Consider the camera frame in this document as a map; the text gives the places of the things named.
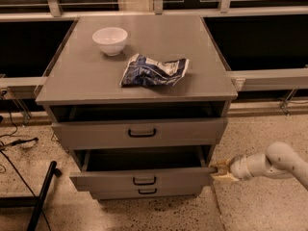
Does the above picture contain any black floor cable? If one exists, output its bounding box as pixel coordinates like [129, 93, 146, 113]
[0, 90, 52, 231]

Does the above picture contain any grey top drawer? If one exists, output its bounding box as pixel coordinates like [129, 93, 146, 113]
[52, 117, 227, 150]

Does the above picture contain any metal rail bracket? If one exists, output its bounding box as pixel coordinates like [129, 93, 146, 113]
[279, 89, 297, 116]

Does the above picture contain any grey drawer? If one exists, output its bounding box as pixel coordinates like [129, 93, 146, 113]
[90, 186, 203, 200]
[52, 117, 227, 150]
[70, 145, 216, 193]

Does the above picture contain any black metal stand leg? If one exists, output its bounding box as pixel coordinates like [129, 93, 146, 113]
[0, 161, 62, 231]

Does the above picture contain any metal window railing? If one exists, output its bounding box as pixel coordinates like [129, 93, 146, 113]
[0, 0, 308, 93]

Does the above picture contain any grey drawer cabinet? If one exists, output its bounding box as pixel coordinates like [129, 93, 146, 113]
[35, 14, 239, 201]

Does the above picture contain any white ceramic bowl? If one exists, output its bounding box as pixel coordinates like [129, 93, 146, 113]
[92, 27, 128, 56]

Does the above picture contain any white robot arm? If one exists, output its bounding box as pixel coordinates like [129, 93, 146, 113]
[210, 141, 308, 191]

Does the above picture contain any crumpled blue white bag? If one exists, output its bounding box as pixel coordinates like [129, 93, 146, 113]
[120, 54, 190, 87]

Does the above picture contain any grey bottom drawer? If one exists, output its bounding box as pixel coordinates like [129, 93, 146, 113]
[90, 186, 203, 200]

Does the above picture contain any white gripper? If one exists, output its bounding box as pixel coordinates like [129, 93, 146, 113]
[211, 154, 261, 182]

